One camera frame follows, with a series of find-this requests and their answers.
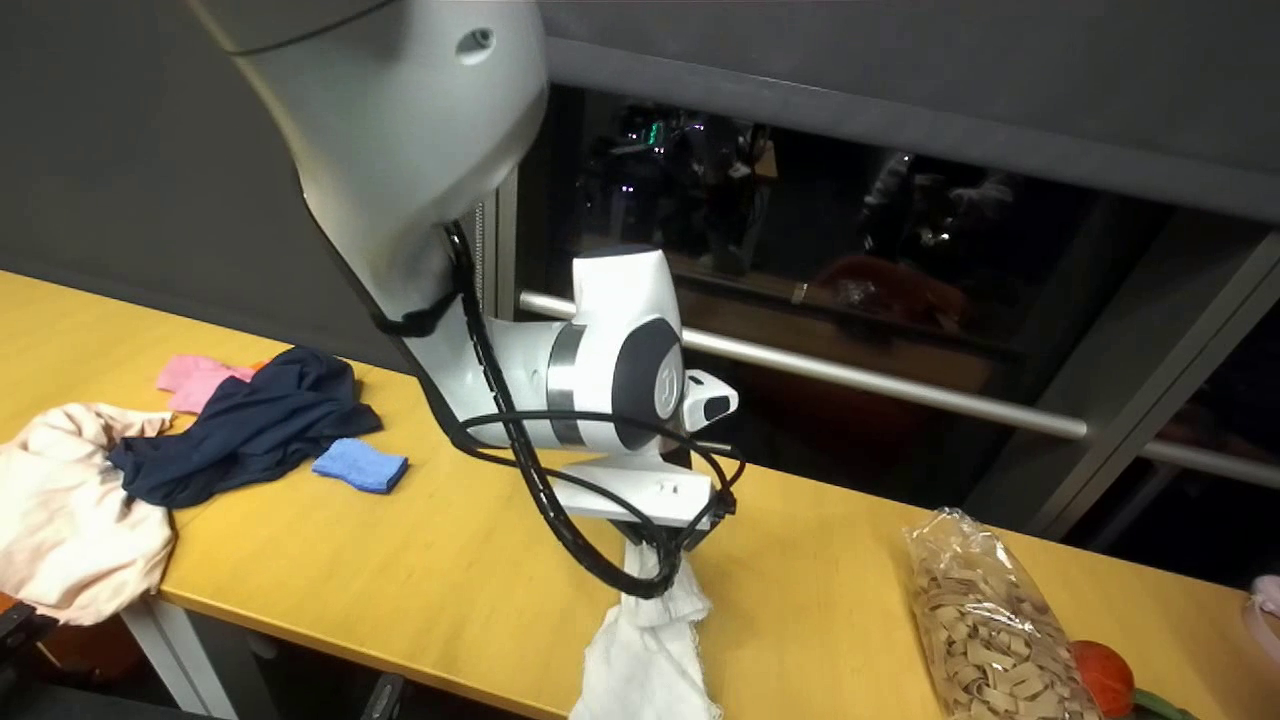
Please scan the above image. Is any cream cloth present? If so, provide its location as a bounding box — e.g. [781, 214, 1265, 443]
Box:
[0, 399, 181, 631]

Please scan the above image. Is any red tomato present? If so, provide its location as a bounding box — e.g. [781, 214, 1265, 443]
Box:
[1066, 635, 1136, 720]

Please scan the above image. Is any pink cloth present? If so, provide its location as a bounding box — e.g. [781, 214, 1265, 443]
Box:
[155, 351, 259, 416]

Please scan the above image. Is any pale pink object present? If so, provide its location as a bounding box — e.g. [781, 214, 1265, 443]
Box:
[1237, 571, 1280, 672]

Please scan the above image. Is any navy blue cloth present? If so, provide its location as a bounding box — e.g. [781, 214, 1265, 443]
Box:
[111, 342, 388, 513]

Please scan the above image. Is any short silver window rail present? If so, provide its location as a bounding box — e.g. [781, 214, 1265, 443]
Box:
[1136, 435, 1280, 496]

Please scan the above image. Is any green vegetable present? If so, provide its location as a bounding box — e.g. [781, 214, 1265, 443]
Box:
[1129, 688, 1196, 720]

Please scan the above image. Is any small blue cloth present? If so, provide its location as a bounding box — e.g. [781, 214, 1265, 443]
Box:
[312, 435, 411, 501]

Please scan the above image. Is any grey roller blind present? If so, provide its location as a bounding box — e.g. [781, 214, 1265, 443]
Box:
[537, 0, 1280, 229]

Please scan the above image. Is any grey table leg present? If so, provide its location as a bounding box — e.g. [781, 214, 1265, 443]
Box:
[118, 595, 240, 720]

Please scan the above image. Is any long silver window rail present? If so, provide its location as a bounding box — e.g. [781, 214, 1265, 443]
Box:
[517, 286, 1092, 443]

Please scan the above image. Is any white tea towel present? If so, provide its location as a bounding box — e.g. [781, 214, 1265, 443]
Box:
[570, 533, 725, 720]

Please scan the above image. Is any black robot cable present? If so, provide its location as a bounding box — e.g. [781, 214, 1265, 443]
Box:
[371, 214, 746, 604]

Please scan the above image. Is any grey slanted window post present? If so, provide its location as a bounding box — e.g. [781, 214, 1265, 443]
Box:
[964, 214, 1280, 541]

